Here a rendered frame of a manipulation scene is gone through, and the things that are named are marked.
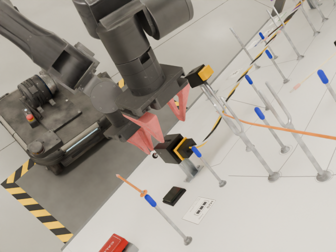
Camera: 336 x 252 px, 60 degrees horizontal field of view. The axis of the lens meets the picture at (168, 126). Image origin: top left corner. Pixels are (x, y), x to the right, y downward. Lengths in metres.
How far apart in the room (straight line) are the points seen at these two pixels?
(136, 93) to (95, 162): 1.49
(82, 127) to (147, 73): 1.38
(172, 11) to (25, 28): 0.26
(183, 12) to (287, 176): 0.26
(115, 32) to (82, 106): 1.50
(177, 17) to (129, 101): 0.13
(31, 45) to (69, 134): 1.23
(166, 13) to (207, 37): 2.28
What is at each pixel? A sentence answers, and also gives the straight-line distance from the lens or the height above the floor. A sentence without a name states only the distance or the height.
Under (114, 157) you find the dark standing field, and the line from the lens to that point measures 1.90.
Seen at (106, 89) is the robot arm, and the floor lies 1.26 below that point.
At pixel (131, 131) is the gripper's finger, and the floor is 1.13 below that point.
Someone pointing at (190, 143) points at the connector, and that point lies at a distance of 0.52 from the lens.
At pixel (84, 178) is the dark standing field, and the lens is 1.87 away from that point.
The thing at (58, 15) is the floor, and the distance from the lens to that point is 3.09.
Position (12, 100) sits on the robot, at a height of 0.24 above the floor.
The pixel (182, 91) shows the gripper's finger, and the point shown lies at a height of 1.30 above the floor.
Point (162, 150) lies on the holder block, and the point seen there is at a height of 1.16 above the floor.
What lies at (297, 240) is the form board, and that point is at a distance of 0.36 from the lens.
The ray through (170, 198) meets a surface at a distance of 0.56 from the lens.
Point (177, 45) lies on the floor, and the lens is 2.57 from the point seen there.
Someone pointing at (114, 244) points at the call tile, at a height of 1.12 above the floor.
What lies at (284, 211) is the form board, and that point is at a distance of 0.39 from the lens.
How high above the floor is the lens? 1.63
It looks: 55 degrees down
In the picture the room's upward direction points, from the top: straight up
